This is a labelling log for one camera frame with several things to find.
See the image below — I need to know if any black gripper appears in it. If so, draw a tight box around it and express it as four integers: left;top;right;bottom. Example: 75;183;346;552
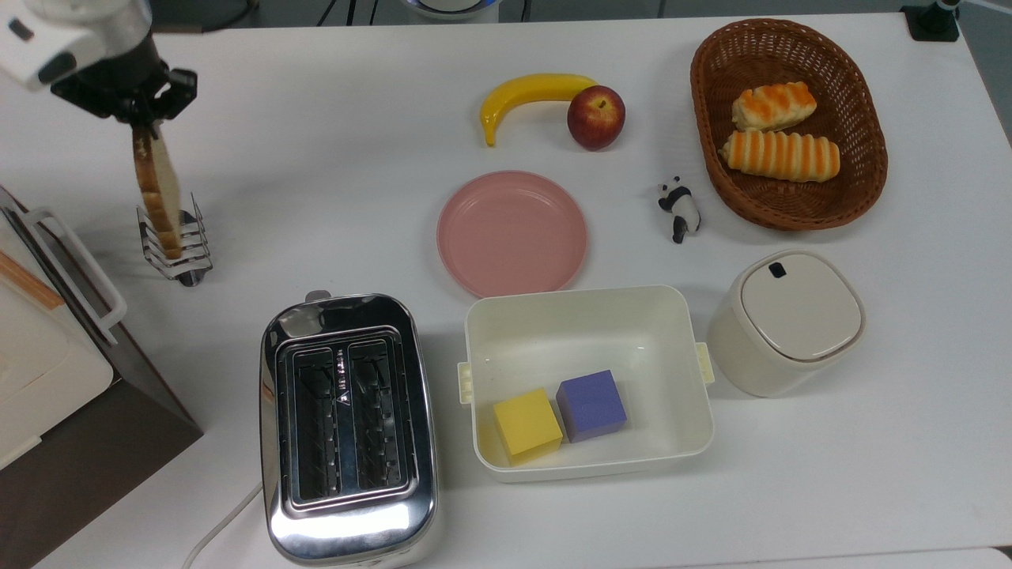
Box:
51;40;198;131

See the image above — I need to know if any sliced toast bread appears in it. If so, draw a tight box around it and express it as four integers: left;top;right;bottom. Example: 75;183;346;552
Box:
132;125;184;260

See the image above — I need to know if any cream chrome two-slot toaster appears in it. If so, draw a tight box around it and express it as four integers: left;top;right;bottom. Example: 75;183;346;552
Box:
259;291;444;567

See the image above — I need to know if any orange-patched bread roll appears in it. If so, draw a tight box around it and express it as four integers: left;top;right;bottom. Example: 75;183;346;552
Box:
731;81;818;132

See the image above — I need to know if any striped long bread roll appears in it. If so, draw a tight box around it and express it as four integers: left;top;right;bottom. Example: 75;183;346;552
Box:
718;130;840;183

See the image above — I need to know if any yellow banana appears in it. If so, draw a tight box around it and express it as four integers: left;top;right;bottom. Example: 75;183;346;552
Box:
480;73;598;148

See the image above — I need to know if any pink plate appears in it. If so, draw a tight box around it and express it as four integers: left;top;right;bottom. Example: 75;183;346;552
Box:
436;170;589;299

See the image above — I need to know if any red apple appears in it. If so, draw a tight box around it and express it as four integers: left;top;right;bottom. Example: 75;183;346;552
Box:
567;85;626;152

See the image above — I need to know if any cream plastic open box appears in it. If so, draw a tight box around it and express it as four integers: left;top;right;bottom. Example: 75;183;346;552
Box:
457;284;716;483

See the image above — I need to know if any yellow cube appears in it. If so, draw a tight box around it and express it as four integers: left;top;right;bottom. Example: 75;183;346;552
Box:
493;387;564;465

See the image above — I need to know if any purple cube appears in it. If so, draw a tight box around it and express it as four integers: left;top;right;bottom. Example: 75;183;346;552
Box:
556;369;629;443

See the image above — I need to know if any panda figurine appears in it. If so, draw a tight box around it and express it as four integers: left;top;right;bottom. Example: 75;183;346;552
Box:
657;176;702;244

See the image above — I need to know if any cream lidded trash bin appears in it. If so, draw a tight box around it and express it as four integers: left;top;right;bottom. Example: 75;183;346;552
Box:
706;250;867;398

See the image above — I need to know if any brown wicker basket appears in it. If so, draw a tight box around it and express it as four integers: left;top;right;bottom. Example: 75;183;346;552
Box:
690;18;889;232

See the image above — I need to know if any black stand base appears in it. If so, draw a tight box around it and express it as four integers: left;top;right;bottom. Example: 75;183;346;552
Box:
901;0;962;42

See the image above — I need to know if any metal wire toast rack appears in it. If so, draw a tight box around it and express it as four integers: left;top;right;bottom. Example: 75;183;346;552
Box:
136;194;214;287

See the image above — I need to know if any brown oven with white handle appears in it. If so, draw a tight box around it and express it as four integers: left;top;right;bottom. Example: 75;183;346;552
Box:
0;186;204;569

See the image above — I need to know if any white toaster power cable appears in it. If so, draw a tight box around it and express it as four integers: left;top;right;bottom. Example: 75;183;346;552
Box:
182;482;264;569

